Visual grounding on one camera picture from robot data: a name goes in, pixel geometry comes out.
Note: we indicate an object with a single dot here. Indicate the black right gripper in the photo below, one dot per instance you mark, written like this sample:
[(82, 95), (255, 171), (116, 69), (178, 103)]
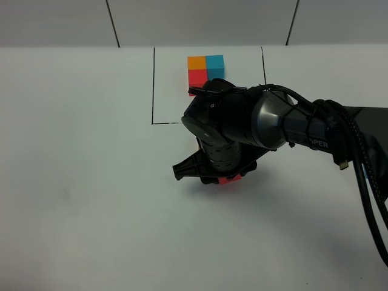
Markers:
[(211, 162)]

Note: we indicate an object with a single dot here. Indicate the red template cube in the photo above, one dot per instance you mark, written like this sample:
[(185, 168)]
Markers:
[(197, 78)]

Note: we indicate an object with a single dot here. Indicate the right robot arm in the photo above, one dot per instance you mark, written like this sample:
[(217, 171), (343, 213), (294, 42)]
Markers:
[(235, 126)]

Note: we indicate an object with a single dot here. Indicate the orange template cube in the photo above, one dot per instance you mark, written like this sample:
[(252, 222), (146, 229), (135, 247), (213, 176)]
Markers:
[(196, 63)]

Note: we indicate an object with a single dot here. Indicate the blue template cube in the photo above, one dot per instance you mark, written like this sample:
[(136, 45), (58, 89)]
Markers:
[(215, 67)]

